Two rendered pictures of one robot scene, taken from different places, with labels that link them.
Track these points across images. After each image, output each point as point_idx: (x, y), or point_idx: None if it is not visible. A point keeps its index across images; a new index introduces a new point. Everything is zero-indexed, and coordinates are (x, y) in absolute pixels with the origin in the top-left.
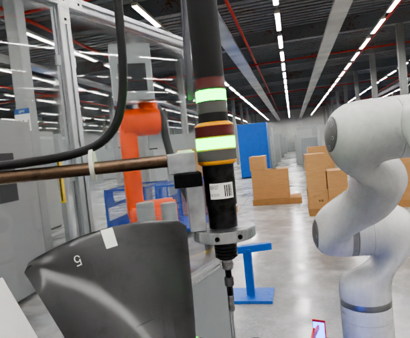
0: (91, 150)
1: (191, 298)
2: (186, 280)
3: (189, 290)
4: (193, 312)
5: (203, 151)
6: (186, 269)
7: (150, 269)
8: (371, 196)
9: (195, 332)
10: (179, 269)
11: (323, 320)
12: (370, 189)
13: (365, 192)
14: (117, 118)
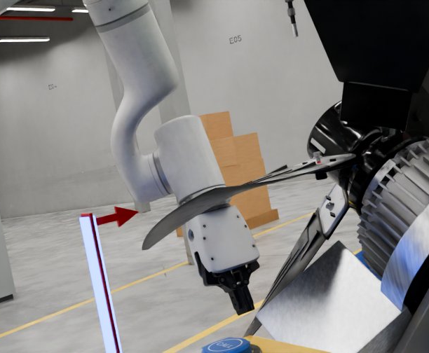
0: None
1: (317, 29)
2: (315, 13)
3: (317, 22)
4: (321, 40)
5: None
6: (310, 3)
7: None
8: None
9: (327, 54)
10: (317, 1)
11: (82, 213)
12: (3, 10)
13: None
14: None
